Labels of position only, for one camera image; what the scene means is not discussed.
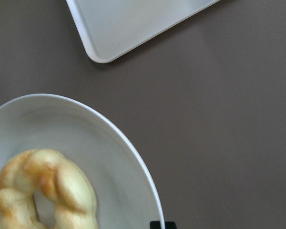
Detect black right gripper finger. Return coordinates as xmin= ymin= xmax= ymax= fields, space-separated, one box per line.
xmin=150 ymin=221 xmax=176 ymax=229

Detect white round plate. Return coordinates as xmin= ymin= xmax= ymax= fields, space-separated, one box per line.
xmin=0 ymin=94 xmax=165 ymax=229

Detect twisted glazed donut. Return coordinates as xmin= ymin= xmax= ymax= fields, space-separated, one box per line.
xmin=0 ymin=149 xmax=98 ymax=229

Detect cream rabbit serving tray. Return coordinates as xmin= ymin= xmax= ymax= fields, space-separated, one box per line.
xmin=67 ymin=0 xmax=216 ymax=63

